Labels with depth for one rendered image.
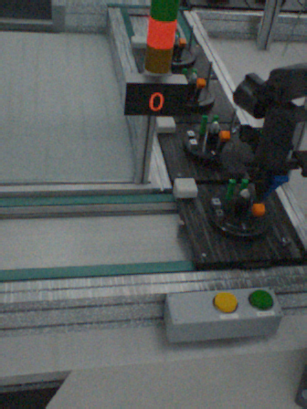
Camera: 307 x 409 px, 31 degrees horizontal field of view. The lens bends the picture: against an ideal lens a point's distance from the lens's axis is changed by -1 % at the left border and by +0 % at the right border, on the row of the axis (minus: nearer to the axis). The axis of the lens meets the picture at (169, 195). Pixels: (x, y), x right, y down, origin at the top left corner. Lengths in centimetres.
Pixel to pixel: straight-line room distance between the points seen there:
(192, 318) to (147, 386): 15
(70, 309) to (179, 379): 23
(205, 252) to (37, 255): 34
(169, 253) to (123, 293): 18
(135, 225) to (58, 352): 33
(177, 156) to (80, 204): 28
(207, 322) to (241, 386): 14
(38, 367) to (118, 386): 15
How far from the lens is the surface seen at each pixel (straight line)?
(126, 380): 103
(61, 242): 116
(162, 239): 119
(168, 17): 101
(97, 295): 101
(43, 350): 107
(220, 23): 225
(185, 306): 101
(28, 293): 102
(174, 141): 138
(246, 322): 104
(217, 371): 107
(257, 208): 107
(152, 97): 107
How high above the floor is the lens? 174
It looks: 39 degrees down
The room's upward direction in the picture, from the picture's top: 9 degrees clockwise
